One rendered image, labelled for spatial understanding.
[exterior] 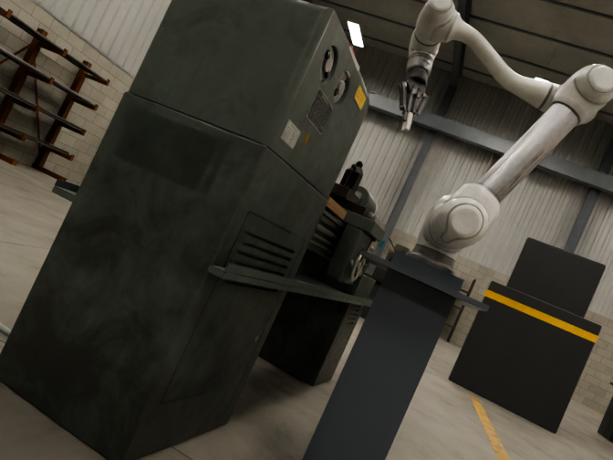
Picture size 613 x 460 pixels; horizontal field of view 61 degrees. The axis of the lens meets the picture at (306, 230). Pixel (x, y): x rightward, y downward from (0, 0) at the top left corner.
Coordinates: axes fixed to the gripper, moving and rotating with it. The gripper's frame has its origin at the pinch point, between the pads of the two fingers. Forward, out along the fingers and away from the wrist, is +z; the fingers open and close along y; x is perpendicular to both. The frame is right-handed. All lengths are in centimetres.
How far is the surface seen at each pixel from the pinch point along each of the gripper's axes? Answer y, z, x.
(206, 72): -72, 25, -14
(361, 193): 48, -17, 111
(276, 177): -46, 45, -16
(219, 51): -71, 19, -16
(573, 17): 671, -775, 525
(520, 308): 367, -42, 280
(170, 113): -77, 37, -7
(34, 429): -80, 121, 6
